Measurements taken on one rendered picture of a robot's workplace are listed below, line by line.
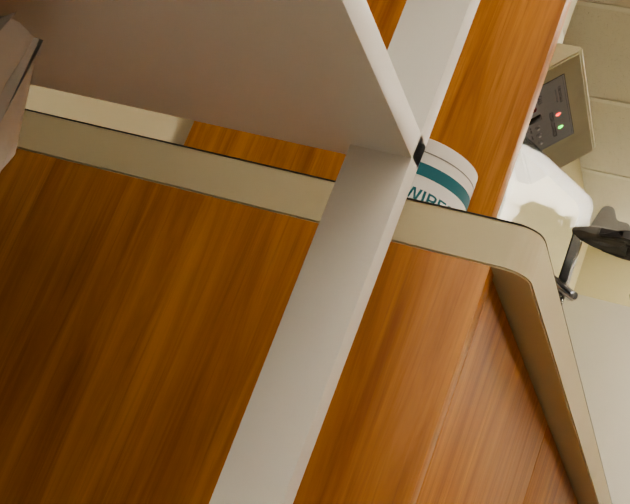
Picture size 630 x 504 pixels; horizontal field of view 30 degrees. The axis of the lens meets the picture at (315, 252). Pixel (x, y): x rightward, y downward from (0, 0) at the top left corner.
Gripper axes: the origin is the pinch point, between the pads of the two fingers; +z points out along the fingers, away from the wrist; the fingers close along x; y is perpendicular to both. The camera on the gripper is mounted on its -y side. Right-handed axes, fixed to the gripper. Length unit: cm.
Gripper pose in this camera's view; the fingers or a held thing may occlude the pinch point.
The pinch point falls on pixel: (578, 235)
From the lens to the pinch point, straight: 193.9
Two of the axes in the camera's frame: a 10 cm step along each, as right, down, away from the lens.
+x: -2.7, -3.8, -8.8
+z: -9.0, -2.3, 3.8
